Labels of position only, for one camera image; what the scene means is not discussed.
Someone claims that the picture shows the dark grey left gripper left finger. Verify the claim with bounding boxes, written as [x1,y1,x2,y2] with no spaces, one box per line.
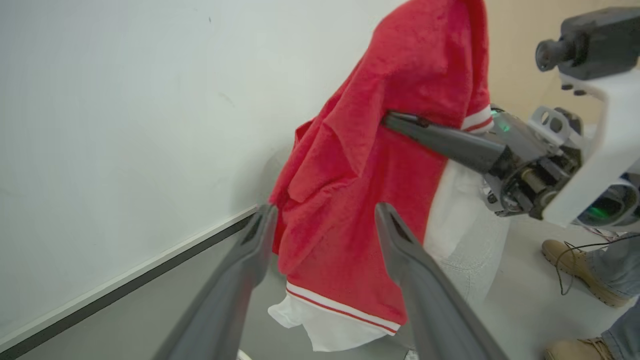
[152,203,279,360]

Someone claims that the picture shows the tan lace-up boot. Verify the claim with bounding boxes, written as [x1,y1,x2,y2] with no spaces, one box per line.
[541,239,632,308]
[545,336,617,360]

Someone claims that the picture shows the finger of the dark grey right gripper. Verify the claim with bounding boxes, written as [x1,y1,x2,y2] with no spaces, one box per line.
[374,202,510,360]

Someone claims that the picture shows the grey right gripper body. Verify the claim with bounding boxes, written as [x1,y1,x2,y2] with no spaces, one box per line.
[479,104,587,221]

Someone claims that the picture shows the blue jeans leg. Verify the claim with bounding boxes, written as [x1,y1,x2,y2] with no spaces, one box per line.
[601,299,640,360]
[586,234,640,301]

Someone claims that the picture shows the white textured trousers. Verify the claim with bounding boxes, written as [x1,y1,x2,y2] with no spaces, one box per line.
[424,159,512,307]

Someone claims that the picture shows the white and black baseboard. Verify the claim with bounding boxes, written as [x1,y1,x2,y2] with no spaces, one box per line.
[0,205,261,360]

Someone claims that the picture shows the thin black cable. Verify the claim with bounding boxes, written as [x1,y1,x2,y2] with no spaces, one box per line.
[554,234,640,296]

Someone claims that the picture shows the dark grey camera box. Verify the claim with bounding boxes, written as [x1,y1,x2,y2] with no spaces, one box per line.
[535,6,640,82]

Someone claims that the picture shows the dark grey pointed left gripper right finger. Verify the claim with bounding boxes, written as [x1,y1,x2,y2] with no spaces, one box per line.
[382,111,507,175]

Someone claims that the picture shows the red shirt with white trim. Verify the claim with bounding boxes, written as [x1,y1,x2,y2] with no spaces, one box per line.
[268,0,495,336]

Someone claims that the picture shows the white plain garment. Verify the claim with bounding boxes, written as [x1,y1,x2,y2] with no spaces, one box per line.
[267,294,401,353]

